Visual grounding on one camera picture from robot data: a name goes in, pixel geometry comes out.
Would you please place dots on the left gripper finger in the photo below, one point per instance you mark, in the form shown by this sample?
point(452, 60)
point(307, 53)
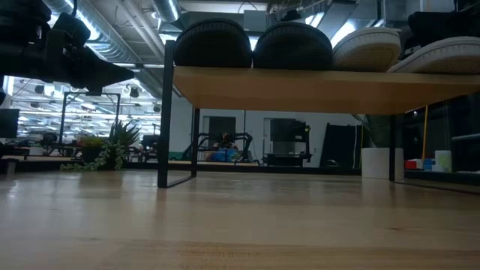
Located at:
point(105, 71)

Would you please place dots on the light grey slide sandal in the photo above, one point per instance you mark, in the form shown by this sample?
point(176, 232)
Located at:
point(367, 50)
point(442, 56)

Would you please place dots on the black rubber slide sandal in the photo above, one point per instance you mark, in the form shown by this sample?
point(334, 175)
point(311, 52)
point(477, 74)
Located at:
point(292, 47)
point(213, 45)

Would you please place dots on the wooden shelf with black frame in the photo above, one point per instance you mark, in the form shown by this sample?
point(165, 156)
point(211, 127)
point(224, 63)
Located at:
point(318, 90)

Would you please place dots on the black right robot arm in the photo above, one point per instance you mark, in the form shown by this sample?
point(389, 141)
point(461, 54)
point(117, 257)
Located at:
point(468, 4)

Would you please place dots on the green succulent in dark pot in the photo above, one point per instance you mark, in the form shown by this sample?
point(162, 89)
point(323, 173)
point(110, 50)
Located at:
point(112, 150)

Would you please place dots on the dark low cabinet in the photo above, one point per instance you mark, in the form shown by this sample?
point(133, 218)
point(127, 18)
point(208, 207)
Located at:
point(465, 153)

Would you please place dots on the pale green box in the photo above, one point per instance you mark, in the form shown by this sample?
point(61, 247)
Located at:
point(443, 161)

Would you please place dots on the blue block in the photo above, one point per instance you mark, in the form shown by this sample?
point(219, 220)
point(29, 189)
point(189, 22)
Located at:
point(429, 164)

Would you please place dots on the person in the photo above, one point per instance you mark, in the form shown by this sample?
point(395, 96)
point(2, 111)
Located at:
point(225, 144)

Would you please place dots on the red block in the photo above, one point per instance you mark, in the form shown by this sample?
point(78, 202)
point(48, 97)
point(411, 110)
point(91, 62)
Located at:
point(411, 164)

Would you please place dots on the teal plant in white pot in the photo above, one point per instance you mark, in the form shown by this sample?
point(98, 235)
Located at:
point(377, 165)

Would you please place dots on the black panel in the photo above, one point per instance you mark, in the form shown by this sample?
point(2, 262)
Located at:
point(341, 144)

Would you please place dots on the grey ceiling box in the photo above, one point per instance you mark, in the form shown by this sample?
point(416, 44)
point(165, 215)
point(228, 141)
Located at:
point(255, 18)

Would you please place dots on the black screen cart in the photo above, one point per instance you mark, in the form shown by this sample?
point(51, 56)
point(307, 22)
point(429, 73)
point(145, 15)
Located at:
point(288, 131)

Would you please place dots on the black gantry frame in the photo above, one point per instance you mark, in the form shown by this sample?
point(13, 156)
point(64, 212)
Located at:
point(90, 93)

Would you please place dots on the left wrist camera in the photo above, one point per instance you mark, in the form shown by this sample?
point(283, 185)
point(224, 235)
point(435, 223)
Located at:
point(71, 30)

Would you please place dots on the round metal ceiling duct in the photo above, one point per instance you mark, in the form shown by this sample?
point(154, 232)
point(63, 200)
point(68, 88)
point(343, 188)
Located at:
point(165, 9)

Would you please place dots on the black aluminium table frame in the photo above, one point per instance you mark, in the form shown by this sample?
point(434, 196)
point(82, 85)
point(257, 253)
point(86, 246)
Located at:
point(281, 169)

